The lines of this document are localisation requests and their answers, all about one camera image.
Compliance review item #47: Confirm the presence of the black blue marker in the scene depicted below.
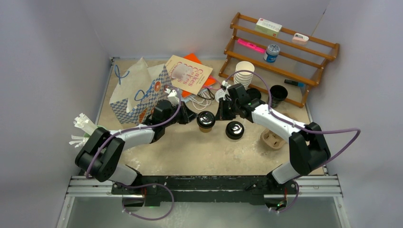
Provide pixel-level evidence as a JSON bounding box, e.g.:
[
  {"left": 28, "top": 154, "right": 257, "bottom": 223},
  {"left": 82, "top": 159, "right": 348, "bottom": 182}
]
[{"left": 284, "top": 79, "right": 305, "bottom": 87}]

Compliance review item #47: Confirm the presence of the stack of black lids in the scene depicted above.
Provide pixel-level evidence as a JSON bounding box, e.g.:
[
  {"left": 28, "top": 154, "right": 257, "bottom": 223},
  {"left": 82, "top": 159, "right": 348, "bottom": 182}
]
[{"left": 225, "top": 121, "right": 245, "bottom": 140}]

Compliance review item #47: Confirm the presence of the stack of white paper cups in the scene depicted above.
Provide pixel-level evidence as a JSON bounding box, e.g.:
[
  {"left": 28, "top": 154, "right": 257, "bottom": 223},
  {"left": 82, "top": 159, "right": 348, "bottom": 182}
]
[{"left": 233, "top": 61, "right": 255, "bottom": 89}]

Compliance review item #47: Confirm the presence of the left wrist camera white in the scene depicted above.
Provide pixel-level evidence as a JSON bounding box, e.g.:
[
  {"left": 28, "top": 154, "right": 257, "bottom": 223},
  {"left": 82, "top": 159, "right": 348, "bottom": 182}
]
[{"left": 164, "top": 88, "right": 181, "bottom": 106}]

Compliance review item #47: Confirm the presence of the pink white tape dispenser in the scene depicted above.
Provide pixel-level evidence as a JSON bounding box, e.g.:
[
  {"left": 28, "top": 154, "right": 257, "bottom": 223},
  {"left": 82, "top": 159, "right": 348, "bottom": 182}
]
[{"left": 292, "top": 33, "right": 309, "bottom": 46}]

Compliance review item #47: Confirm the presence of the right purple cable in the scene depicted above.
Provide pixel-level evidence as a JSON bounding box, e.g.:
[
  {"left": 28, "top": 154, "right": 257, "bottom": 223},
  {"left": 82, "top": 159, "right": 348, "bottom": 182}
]
[{"left": 221, "top": 69, "right": 362, "bottom": 215}]

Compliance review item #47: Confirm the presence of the black paper cup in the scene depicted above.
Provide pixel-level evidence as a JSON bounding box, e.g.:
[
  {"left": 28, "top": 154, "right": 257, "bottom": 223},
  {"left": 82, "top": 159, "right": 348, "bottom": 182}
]
[{"left": 270, "top": 85, "right": 288, "bottom": 108}]

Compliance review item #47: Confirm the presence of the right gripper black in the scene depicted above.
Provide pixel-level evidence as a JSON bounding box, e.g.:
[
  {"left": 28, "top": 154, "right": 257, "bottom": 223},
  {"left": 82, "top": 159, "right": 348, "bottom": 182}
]
[{"left": 215, "top": 98, "right": 240, "bottom": 122}]

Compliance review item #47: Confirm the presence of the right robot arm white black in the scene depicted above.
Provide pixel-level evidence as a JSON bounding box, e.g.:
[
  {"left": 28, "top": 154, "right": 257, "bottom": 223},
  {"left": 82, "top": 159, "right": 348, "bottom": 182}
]
[{"left": 216, "top": 84, "right": 331, "bottom": 193}]

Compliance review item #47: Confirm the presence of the white cup lid upper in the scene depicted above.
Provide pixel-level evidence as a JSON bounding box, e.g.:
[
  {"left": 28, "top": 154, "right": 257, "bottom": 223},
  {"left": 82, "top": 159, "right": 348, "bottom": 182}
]
[{"left": 214, "top": 89, "right": 228, "bottom": 103}]

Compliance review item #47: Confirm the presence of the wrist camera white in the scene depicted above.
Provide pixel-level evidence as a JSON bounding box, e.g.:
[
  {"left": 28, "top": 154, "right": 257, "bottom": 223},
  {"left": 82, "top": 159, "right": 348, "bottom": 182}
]
[
  {"left": 164, "top": 88, "right": 181, "bottom": 106},
  {"left": 220, "top": 80, "right": 231, "bottom": 100}
]

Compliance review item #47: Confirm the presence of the black flat lid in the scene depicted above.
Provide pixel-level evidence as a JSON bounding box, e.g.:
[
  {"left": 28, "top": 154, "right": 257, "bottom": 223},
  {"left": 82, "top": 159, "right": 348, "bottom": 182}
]
[{"left": 246, "top": 88, "right": 261, "bottom": 100}]

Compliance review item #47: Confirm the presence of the wooden shelf rack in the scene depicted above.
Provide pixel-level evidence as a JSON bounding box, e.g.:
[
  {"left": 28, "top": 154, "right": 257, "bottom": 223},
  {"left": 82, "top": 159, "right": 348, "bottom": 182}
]
[{"left": 218, "top": 12, "right": 340, "bottom": 108}]

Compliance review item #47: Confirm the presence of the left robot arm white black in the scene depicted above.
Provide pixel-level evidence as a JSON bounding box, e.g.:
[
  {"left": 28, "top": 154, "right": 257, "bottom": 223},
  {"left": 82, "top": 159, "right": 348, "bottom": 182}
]
[{"left": 75, "top": 100, "right": 198, "bottom": 194}]

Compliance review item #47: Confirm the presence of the pink highlighter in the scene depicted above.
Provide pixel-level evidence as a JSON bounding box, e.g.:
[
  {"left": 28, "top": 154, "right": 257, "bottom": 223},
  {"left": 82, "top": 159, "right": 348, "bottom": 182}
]
[{"left": 237, "top": 38, "right": 266, "bottom": 54}]

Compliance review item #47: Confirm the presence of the white green box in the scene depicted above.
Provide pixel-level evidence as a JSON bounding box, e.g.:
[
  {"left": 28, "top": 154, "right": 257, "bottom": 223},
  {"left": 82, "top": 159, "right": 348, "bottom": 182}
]
[{"left": 254, "top": 18, "right": 282, "bottom": 37}]

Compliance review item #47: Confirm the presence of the cakes recipe book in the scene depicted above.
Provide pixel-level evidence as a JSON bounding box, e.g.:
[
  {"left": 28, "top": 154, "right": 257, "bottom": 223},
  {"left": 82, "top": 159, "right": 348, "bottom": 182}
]
[{"left": 165, "top": 55, "right": 211, "bottom": 91}]

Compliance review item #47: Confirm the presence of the green cup holder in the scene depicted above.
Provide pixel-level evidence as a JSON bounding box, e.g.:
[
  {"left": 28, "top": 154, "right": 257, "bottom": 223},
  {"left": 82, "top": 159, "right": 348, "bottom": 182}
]
[{"left": 92, "top": 125, "right": 106, "bottom": 132}]

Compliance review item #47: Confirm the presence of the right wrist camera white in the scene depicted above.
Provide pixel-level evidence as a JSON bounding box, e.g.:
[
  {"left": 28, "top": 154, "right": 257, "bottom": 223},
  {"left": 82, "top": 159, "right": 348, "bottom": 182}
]
[{"left": 220, "top": 80, "right": 231, "bottom": 100}]

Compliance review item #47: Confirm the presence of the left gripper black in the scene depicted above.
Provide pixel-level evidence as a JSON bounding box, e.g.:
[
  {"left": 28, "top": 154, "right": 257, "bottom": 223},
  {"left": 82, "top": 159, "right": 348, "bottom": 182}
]
[{"left": 163, "top": 103, "right": 197, "bottom": 129}]

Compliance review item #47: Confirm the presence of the checkered paper bakery bag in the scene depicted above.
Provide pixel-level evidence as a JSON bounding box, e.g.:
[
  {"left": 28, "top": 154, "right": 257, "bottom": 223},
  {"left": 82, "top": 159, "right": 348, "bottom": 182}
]
[{"left": 109, "top": 58, "right": 171, "bottom": 125}]

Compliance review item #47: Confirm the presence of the blue white jar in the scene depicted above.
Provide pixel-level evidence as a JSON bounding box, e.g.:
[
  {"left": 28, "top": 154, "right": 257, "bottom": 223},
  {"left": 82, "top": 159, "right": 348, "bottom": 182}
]
[{"left": 263, "top": 44, "right": 280, "bottom": 63}]

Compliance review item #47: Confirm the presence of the brown paper coffee cup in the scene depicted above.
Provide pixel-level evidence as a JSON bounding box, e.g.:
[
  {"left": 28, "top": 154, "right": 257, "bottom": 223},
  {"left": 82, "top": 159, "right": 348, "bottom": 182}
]
[{"left": 199, "top": 126, "right": 213, "bottom": 133}]

